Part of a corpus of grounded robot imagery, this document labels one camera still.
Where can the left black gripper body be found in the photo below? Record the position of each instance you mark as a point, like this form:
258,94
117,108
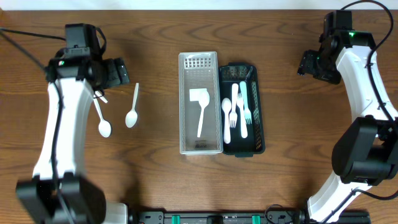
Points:
107,74

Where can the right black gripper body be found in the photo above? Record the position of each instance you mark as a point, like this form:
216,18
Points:
321,68

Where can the white plastic spoon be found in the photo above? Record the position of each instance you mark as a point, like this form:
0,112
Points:
132,115
226,107
204,100
104,126
100,95

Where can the white plastic fork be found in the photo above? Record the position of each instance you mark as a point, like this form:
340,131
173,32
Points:
243,127
245,102
233,114

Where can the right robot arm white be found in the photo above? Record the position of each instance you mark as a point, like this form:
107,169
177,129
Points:
366,154

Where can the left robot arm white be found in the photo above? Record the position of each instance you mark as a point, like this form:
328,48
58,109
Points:
59,191

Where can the dark green perforated basket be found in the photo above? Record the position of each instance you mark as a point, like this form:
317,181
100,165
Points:
235,73

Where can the clear perforated plastic basket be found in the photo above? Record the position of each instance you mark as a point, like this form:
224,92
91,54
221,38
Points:
198,72

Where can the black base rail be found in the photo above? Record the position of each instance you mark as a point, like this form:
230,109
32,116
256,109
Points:
277,216

